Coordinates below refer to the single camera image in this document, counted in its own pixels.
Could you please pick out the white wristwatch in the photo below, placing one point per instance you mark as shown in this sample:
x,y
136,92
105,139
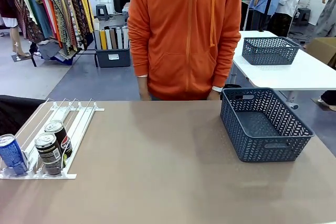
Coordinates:
x,y
217,88

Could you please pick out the black can with white label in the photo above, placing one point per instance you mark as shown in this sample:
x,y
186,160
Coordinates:
x,y
50,155

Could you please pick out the white board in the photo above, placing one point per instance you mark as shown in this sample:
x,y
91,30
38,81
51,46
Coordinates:
x,y
108,39

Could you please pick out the black cloth cover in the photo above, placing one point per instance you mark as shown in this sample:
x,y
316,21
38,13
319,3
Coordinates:
x,y
15,111

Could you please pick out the mannequin in grey dress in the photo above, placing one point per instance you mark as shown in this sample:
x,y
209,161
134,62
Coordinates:
x,y
326,16

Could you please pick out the person in orange hoodie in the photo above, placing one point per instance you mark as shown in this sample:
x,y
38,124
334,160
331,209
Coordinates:
x,y
183,37

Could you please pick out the grey plastic stool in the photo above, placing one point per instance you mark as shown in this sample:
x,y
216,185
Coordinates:
x,y
304,16
102,11

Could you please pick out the grey storage bin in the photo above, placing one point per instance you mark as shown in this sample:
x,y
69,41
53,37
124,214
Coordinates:
x,y
113,57

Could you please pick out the large grey plastic basket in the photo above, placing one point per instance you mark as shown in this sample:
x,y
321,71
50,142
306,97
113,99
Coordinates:
x,y
262,153

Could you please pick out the yellow board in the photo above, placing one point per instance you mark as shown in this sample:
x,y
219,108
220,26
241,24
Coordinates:
x,y
103,40

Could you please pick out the person's right hand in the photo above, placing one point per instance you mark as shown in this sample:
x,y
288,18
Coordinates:
x,y
144,90

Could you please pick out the brown cardboard box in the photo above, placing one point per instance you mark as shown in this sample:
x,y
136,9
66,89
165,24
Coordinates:
x,y
321,48

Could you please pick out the white box unit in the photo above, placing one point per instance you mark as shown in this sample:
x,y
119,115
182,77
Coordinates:
x,y
94,2

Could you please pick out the rack of colourful clothes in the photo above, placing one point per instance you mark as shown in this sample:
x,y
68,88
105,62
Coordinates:
x,y
60,11

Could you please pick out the black Pepsi can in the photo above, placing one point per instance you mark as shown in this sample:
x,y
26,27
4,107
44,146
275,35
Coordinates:
x,y
62,134

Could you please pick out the blue soda can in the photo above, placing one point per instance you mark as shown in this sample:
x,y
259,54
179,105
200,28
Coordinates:
x,y
11,155

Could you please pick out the brown board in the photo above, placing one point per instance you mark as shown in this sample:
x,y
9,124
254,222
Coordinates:
x,y
113,38

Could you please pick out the white side table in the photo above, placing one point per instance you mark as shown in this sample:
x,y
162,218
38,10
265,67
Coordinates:
x,y
288,77

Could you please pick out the person's left hand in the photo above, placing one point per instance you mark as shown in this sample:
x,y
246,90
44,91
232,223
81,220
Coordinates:
x,y
214,96

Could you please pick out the small grey plastic basket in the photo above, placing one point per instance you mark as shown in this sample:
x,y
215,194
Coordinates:
x,y
267,56

